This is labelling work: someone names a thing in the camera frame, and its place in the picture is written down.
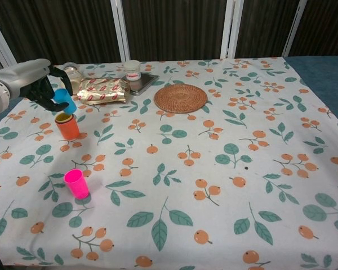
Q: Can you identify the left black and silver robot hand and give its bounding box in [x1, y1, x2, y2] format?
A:
[0, 58, 74, 112]

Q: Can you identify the light blue plastic cup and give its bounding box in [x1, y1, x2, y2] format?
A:
[52, 88, 78, 115]

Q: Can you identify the yellow plastic cup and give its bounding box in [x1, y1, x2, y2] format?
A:
[56, 112, 74, 124]

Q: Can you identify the pink plastic cup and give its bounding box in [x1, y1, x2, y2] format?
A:
[63, 168, 90, 200]

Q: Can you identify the clear jar of beige powder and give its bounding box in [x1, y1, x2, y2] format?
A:
[62, 62, 82, 92]

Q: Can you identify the dark folding screen panel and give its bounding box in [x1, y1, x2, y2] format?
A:
[228, 0, 299, 59]
[283, 0, 338, 57]
[118, 0, 234, 61]
[0, 0, 130, 68]

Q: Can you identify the orange plastic cup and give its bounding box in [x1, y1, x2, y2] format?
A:
[55, 112, 81, 141]

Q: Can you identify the golden foil snack bag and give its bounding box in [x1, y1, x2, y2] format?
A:
[77, 78, 131, 106]

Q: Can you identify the small white-lidded jar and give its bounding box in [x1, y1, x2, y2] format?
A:
[122, 60, 143, 82]

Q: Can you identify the round woven rattan coaster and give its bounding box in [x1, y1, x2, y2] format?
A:
[154, 83, 208, 114]

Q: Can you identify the floral print tablecloth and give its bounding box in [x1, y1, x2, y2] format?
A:
[0, 56, 338, 270]

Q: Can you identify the teal blue table cover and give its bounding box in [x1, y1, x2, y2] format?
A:
[0, 55, 338, 133]

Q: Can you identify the white partition frame post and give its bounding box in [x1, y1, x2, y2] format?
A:
[0, 8, 17, 68]

